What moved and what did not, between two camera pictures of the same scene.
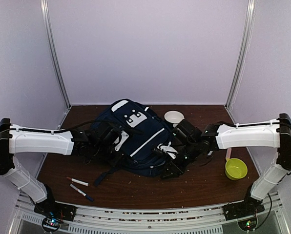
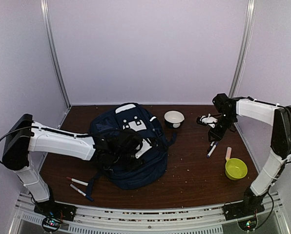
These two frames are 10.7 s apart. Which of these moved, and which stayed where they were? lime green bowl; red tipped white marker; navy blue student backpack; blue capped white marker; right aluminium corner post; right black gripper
Moved: right black gripper; navy blue student backpack
Stayed: lime green bowl; red tipped white marker; blue capped white marker; right aluminium corner post
